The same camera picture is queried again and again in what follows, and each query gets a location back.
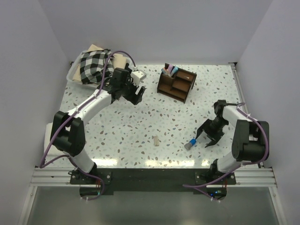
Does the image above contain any white plastic laundry basket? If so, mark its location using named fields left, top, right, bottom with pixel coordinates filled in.
left=66, top=51, right=134, bottom=89

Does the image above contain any black white checkered cloth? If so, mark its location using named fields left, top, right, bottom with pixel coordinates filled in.
left=80, top=49, right=112, bottom=84

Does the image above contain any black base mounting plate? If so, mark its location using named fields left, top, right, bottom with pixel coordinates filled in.
left=68, top=168, right=222, bottom=197

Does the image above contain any aluminium frame rail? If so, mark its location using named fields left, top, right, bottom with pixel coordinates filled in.
left=30, top=167, right=277, bottom=188

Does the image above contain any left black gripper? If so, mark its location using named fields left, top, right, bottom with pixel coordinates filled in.
left=120, top=76, right=145, bottom=105

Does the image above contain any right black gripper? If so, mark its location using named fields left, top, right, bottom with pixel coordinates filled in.
left=196, top=117, right=229, bottom=147

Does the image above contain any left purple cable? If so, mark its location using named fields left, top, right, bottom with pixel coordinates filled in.
left=38, top=50, right=139, bottom=201

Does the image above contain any beige folded cloth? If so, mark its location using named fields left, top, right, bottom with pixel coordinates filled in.
left=87, top=44, right=126, bottom=68

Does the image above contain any white folded towel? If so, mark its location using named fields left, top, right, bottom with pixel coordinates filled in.
left=44, top=123, right=62, bottom=157

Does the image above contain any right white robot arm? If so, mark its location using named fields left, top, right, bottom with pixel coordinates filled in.
left=196, top=100, right=270, bottom=184

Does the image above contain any black folded cloth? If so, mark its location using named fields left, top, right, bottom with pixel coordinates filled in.
left=124, top=63, right=132, bottom=73

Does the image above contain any blue cap grey highlighter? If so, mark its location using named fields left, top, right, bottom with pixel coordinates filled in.
left=170, top=67, right=178, bottom=76

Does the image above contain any beige eraser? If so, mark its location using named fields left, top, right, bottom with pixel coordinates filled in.
left=153, top=135, right=160, bottom=147

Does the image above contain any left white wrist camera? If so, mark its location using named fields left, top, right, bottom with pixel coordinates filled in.
left=131, top=70, right=146, bottom=86

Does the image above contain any pink purple highlighter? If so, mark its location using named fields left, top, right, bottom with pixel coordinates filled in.
left=168, top=65, right=174, bottom=73

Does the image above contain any blue grey glue stick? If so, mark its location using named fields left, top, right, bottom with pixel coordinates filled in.
left=184, top=139, right=196, bottom=150

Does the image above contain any orange tip white pen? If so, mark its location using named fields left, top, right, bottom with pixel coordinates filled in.
left=165, top=69, right=171, bottom=76

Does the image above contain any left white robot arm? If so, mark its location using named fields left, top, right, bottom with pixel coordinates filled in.
left=46, top=68, right=146, bottom=184

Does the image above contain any brown wooden desk organizer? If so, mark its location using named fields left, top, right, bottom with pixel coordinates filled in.
left=157, top=66, right=197, bottom=103

